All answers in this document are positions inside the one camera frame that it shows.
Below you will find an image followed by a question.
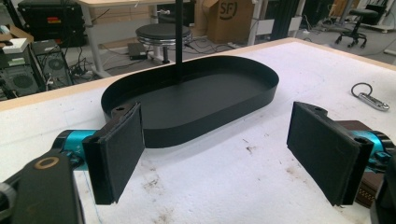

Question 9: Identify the white-legged wooden desk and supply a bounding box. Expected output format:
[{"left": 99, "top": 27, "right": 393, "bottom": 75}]
[{"left": 76, "top": 0, "right": 194, "bottom": 78}]

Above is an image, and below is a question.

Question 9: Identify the black equipment case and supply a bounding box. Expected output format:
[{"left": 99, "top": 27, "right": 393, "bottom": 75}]
[{"left": 17, "top": 0, "right": 88, "bottom": 49}]

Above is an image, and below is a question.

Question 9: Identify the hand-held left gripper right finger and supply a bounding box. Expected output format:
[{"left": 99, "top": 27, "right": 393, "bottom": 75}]
[{"left": 286, "top": 101, "right": 396, "bottom": 207}]

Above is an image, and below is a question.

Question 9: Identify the small white box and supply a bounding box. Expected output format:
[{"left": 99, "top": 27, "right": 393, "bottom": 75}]
[{"left": 2, "top": 37, "right": 30, "bottom": 55}]

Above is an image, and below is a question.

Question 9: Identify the black upright pole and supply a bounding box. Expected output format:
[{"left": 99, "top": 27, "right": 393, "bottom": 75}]
[{"left": 175, "top": 0, "right": 185, "bottom": 82}]

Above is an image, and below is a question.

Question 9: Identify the brown cardboard box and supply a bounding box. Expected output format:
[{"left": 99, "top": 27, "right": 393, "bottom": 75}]
[{"left": 202, "top": 0, "right": 255, "bottom": 45}]

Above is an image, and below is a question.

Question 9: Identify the open cardboard box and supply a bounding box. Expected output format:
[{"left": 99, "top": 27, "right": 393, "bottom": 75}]
[{"left": 0, "top": 23, "right": 35, "bottom": 45}]

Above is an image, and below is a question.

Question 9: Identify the silver key ring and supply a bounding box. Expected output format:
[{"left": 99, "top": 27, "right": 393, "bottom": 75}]
[{"left": 350, "top": 82, "right": 390, "bottom": 112}]

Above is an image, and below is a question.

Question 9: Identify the black computer tower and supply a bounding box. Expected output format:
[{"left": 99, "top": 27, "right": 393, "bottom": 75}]
[{"left": 31, "top": 39, "right": 75, "bottom": 91}]

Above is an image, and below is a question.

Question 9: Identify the black oval tray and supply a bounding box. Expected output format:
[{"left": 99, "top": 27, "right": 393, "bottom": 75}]
[{"left": 100, "top": 55, "right": 280, "bottom": 149}]

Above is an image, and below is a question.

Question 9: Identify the black office chair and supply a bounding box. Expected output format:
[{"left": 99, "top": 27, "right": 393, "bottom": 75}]
[{"left": 334, "top": 8, "right": 379, "bottom": 49}]

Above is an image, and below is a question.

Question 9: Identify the black flat box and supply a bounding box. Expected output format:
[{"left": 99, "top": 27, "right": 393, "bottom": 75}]
[{"left": 127, "top": 42, "right": 149, "bottom": 61}]

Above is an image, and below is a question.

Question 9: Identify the round black stool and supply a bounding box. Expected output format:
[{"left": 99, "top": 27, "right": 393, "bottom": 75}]
[{"left": 135, "top": 22, "right": 193, "bottom": 64}]

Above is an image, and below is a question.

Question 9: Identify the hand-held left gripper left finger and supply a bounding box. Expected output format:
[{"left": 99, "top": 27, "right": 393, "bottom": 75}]
[{"left": 51, "top": 102, "right": 146, "bottom": 206}]

